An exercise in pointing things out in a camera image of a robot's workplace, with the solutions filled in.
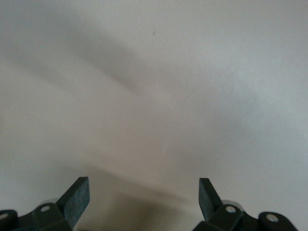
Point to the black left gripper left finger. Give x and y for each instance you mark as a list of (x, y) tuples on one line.
[(74, 204)]

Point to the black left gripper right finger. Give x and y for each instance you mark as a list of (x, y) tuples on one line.
[(208, 204)]

